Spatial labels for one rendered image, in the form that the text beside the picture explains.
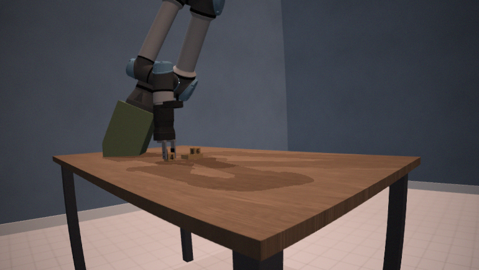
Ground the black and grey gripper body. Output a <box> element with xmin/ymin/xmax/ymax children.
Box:
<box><xmin>153</xmin><ymin>91</ymin><xmax>184</xmax><ymax>141</ymax></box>

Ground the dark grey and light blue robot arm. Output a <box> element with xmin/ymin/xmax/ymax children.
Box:
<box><xmin>126</xmin><ymin>0</ymin><xmax>225</xmax><ymax>113</ymax></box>

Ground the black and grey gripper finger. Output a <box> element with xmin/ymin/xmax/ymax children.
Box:
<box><xmin>157</xmin><ymin>141</ymin><xmax>168</xmax><ymax>159</ymax></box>
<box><xmin>167</xmin><ymin>139</ymin><xmax>177</xmax><ymax>158</ymax></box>

